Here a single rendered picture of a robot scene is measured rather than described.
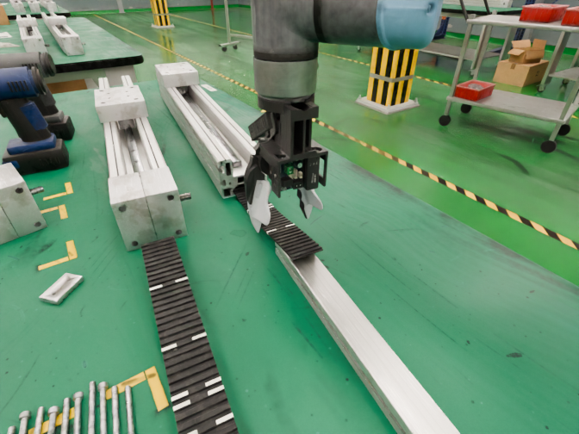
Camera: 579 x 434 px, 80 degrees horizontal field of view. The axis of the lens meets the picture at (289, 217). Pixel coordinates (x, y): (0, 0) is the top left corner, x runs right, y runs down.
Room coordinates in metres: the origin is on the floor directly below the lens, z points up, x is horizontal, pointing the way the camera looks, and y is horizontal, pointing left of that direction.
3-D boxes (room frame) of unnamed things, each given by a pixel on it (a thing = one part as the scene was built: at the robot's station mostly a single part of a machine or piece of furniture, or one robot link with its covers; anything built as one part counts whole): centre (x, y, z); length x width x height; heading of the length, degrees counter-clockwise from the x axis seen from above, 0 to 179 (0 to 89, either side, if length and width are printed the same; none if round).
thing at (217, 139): (0.98, 0.27, 0.82); 0.80 x 0.10 x 0.09; 26
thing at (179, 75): (1.20, 0.37, 0.87); 0.16 x 0.11 x 0.07; 26
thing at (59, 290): (0.35, 0.33, 0.78); 0.05 x 0.03 x 0.01; 166
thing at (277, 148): (0.43, 0.00, 0.98); 0.09 x 0.08 x 0.12; 26
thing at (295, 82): (0.43, 0.00, 1.06); 0.08 x 0.08 x 0.05
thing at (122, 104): (0.89, 0.44, 0.87); 0.16 x 0.11 x 0.07; 26
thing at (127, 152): (0.89, 0.44, 0.82); 0.80 x 0.10 x 0.09; 26
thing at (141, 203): (0.50, 0.23, 0.83); 0.12 x 0.09 x 0.10; 116
